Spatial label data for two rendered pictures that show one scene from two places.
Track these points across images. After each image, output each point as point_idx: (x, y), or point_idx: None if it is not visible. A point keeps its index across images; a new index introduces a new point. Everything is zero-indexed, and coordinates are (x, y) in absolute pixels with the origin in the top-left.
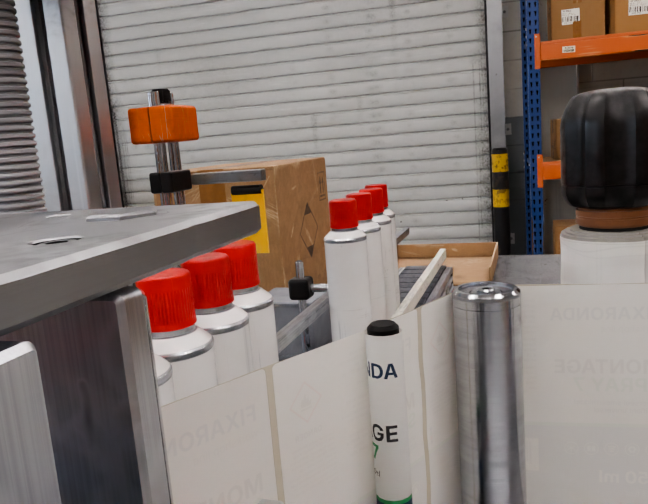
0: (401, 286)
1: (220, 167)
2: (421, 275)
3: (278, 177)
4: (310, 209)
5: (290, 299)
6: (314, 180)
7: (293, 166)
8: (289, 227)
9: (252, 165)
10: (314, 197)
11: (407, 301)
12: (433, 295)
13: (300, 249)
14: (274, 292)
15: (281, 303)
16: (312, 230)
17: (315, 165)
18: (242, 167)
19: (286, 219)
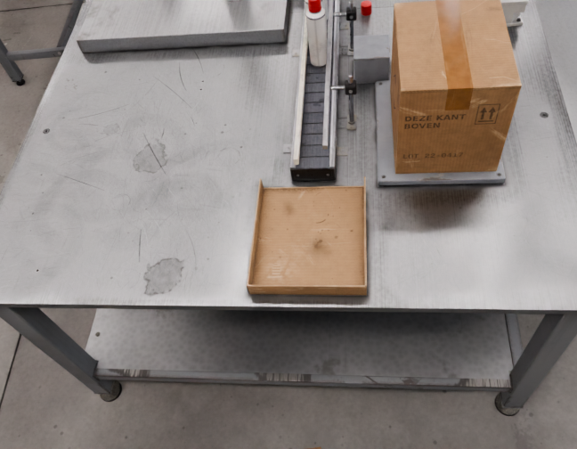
0: (321, 113)
1: (457, 18)
2: (303, 87)
3: (394, 14)
4: (395, 85)
5: (368, 39)
6: (397, 78)
7: (395, 31)
8: (393, 54)
9: (426, 19)
10: (396, 87)
11: (304, 45)
12: (297, 100)
13: (393, 83)
14: (384, 48)
15: (370, 35)
16: (394, 98)
17: (398, 72)
18: (419, 2)
19: (393, 46)
